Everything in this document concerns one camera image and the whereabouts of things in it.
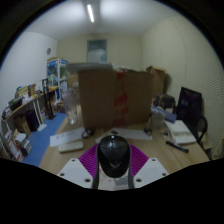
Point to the black computer mouse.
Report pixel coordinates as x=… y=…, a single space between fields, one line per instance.
x=114 y=155

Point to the white notebook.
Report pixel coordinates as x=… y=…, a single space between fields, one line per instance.
x=180 y=131

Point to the ceiling tube light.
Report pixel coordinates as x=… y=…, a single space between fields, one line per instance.
x=90 y=13

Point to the black chair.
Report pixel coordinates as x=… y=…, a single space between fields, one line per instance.
x=203 y=128

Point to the clear glass jar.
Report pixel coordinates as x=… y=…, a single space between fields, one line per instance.
x=70 y=106

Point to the black bin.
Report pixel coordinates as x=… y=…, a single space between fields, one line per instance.
x=32 y=120

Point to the grey door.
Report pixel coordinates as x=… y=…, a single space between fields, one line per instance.
x=96 y=50

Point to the blue and white cabinet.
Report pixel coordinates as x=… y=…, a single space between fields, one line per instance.
x=56 y=71

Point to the black marker pen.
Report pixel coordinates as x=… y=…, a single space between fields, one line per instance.
x=177 y=146

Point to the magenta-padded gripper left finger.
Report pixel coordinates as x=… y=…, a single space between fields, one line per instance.
x=75 y=171

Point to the flat white remote control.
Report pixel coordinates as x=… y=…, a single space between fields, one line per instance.
x=71 y=146

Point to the large brown cardboard box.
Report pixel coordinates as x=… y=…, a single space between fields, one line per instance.
x=110 y=98

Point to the cluttered wooden side desk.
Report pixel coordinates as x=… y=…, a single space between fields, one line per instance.
x=20 y=106

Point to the stack of books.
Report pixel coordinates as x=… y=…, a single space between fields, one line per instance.
x=22 y=141

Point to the black tablet screen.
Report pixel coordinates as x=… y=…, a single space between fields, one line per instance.
x=189 y=106

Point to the black floor stand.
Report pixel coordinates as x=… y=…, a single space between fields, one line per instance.
x=47 y=100

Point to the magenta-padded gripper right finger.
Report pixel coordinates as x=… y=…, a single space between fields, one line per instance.
x=150 y=171

